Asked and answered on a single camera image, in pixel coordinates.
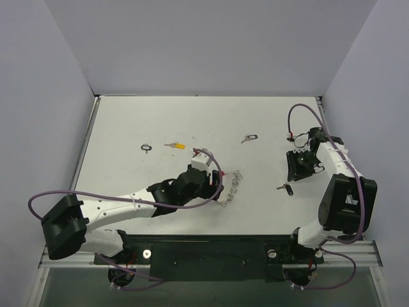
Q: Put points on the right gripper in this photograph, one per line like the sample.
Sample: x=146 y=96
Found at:
x=296 y=164

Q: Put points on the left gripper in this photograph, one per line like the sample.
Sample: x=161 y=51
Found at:
x=216 y=180

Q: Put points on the key with solid black tag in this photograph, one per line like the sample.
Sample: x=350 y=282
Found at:
x=287 y=188

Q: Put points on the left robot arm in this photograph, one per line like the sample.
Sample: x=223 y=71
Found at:
x=73 y=225

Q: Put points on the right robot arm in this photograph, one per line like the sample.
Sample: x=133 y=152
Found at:
x=346 y=207

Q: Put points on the key with clear black tag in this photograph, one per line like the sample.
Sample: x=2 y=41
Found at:
x=249 y=137

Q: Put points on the key with yellow tag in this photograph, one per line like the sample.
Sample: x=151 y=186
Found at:
x=176 y=145

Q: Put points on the key with black outlined tag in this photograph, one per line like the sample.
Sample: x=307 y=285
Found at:
x=146 y=148

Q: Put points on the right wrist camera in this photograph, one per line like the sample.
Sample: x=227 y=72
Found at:
x=299 y=143

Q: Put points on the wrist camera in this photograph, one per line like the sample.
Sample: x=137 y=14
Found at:
x=299 y=143
x=200 y=161

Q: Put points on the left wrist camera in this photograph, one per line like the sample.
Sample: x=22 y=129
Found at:
x=200 y=161

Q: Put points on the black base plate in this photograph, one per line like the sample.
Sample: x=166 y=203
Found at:
x=219 y=257

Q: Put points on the aluminium front rail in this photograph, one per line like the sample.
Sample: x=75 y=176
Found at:
x=364 y=253

